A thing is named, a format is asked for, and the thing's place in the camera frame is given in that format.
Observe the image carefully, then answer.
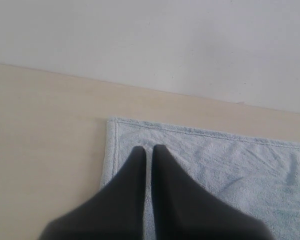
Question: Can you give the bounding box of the light blue terry towel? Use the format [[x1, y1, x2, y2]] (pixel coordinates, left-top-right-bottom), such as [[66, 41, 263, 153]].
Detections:
[[100, 117, 300, 240]]

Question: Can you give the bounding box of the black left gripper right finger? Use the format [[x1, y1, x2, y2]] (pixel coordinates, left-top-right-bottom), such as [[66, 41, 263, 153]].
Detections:
[[151, 144, 270, 240]]

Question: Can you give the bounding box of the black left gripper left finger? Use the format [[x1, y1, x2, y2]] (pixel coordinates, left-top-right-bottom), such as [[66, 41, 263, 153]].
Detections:
[[39, 146, 147, 240]]

